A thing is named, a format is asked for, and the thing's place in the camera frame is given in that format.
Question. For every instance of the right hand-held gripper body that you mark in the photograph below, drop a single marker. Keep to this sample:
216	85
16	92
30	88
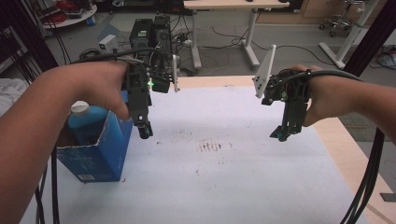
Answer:
292	90

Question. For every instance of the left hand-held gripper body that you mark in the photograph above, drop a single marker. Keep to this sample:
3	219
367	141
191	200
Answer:
138	93

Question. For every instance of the blue cardboard box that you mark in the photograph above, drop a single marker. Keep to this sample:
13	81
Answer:
99	158

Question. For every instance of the blue bottle with white cap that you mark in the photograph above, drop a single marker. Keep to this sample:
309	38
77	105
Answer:
88	121

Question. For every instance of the person's right hand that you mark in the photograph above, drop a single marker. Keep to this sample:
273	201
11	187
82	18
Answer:
325	96

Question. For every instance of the person's left hand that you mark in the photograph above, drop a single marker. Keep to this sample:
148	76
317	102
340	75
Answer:
99	84

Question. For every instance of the small white box device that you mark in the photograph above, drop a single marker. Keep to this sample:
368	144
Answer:
108	43

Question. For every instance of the black computer tower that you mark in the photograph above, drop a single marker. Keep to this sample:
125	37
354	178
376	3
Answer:
141	34
162	32

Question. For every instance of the grey floor mat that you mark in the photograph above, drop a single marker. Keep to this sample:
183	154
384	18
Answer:
358	127

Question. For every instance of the white power strip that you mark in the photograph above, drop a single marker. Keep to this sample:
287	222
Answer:
187	42

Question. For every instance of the white desk leg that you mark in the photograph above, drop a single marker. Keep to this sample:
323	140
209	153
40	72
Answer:
351	37

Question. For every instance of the office chair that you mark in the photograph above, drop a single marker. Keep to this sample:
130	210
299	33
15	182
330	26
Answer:
337	20

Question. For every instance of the round white table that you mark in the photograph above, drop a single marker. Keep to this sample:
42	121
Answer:
73	18

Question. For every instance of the white desk with wooden top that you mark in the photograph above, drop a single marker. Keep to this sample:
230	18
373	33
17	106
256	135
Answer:
236	3

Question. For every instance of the white cloth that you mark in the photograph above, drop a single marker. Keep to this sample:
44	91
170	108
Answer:
11	93

